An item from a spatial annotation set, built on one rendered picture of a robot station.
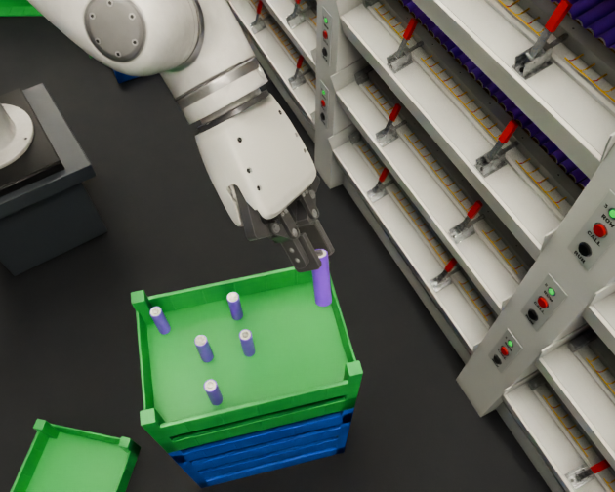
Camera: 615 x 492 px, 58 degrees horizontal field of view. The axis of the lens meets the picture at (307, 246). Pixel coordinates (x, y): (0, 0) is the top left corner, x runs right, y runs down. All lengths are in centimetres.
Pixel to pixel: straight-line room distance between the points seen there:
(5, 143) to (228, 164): 91
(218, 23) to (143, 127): 128
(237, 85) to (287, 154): 8
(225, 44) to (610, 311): 59
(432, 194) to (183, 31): 74
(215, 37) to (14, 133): 93
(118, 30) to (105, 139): 134
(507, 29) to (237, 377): 62
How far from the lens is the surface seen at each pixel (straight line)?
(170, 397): 86
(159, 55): 44
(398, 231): 127
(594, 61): 78
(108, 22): 44
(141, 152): 170
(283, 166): 53
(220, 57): 50
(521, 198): 89
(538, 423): 115
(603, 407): 99
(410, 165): 114
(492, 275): 103
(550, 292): 87
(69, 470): 131
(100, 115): 184
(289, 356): 86
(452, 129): 95
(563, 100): 76
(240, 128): 50
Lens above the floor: 120
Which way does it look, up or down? 57 degrees down
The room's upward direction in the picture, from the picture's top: straight up
